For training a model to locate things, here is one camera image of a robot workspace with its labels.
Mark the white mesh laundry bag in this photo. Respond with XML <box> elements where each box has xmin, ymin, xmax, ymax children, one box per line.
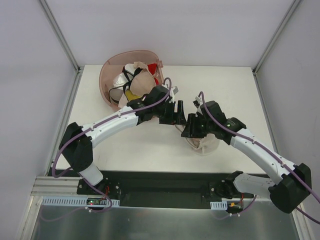
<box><xmin>183</xmin><ymin>134</ymin><xmax>220</xmax><ymax>156</ymax></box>

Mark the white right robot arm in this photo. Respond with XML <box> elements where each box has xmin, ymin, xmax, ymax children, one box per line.
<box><xmin>181</xmin><ymin>97</ymin><xmax>312</xmax><ymax>214</ymax></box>

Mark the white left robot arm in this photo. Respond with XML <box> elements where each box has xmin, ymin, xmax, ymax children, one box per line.
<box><xmin>58</xmin><ymin>85</ymin><xmax>187</xmax><ymax>195</ymax></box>

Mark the yellow bra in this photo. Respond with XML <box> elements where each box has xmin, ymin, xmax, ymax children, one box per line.
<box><xmin>124</xmin><ymin>89</ymin><xmax>141</xmax><ymax>102</ymax></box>

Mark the red bra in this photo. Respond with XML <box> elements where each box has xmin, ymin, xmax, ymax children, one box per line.
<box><xmin>147</xmin><ymin>63</ymin><xmax>160</xmax><ymax>86</ymax></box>

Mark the white bra black trim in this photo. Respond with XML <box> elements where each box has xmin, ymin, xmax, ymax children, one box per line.
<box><xmin>108</xmin><ymin>63</ymin><xmax>141</xmax><ymax>105</ymax></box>

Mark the pink translucent plastic basket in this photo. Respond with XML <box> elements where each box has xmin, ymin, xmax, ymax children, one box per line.
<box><xmin>99</xmin><ymin>50</ymin><xmax>164</xmax><ymax>111</ymax></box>

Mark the metal front sheet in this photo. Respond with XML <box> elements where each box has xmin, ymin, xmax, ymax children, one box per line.
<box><xmin>19</xmin><ymin>196</ymin><xmax>315</xmax><ymax>240</ymax></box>

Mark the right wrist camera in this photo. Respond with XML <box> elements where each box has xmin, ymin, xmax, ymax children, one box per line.
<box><xmin>193</xmin><ymin>95</ymin><xmax>203</xmax><ymax>110</ymax></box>

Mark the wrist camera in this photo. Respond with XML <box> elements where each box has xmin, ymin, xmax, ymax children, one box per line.
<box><xmin>163</xmin><ymin>83</ymin><xmax>179</xmax><ymax>103</ymax></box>
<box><xmin>193</xmin><ymin>95</ymin><xmax>203</xmax><ymax>110</ymax></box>

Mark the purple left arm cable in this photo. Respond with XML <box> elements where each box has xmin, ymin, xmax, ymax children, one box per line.
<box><xmin>51</xmin><ymin>77</ymin><xmax>173</xmax><ymax>213</ymax></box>

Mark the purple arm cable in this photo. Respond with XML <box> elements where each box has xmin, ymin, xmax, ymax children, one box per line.
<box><xmin>198</xmin><ymin>91</ymin><xmax>320</xmax><ymax>225</ymax></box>
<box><xmin>51</xmin><ymin>77</ymin><xmax>173</xmax><ymax>213</ymax></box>

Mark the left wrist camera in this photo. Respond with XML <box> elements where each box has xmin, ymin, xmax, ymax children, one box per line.
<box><xmin>163</xmin><ymin>83</ymin><xmax>179</xmax><ymax>103</ymax></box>

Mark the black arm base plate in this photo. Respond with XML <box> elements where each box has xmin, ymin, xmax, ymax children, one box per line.
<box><xmin>76</xmin><ymin>171</ymin><xmax>263</xmax><ymax>210</ymax></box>

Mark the right white cable duct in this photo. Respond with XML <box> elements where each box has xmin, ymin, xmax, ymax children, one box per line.
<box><xmin>210</xmin><ymin>201</ymin><xmax>228</xmax><ymax>211</ymax></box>

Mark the white cable duct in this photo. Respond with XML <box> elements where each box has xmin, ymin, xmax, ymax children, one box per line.
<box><xmin>210</xmin><ymin>201</ymin><xmax>228</xmax><ymax>211</ymax></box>
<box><xmin>41</xmin><ymin>196</ymin><xmax>120</xmax><ymax>208</ymax></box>

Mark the left aluminium frame post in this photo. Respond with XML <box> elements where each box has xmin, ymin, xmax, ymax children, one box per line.
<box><xmin>37</xmin><ymin>0</ymin><xmax>85</xmax><ymax>75</ymax></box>

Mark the aluminium frame post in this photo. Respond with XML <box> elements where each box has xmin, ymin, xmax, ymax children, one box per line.
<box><xmin>37</xmin><ymin>0</ymin><xmax>85</xmax><ymax>75</ymax></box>
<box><xmin>251</xmin><ymin>0</ymin><xmax>303</xmax><ymax>76</ymax></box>

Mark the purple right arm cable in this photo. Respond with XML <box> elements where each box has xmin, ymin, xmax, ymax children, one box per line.
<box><xmin>198</xmin><ymin>91</ymin><xmax>320</xmax><ymax>225</ymax></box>

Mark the front aluminium frame rail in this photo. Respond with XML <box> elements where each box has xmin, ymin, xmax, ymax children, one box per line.
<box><xmin>31</xmin><ymin>176</ymin><xmax>81</xmax><ymax>196</ymax></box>

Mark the right aluminium frame post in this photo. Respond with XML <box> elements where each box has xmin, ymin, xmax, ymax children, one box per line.
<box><xmin>251</xmin><ymin>0</ymin><xmax>303</xmax><ymax>76</ymax></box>

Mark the left white cable duct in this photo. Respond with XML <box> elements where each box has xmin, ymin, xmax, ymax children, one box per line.
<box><xmin>41</xmin><ymin>196</ymin><xmax>120</xmax><ymax>208</ymax></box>

